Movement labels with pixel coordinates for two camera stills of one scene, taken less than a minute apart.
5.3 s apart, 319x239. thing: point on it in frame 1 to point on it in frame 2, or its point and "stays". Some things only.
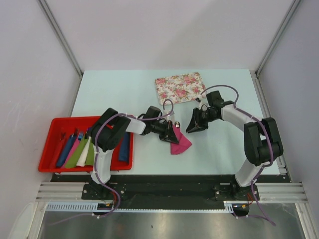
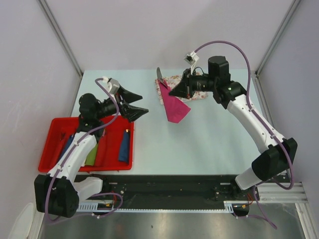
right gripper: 196,124 to 185,88
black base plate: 215,187 stays
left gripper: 168,134 to 130,112
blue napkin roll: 123,155 stays
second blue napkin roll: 65,151 stays
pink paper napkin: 184,143 to 175,109
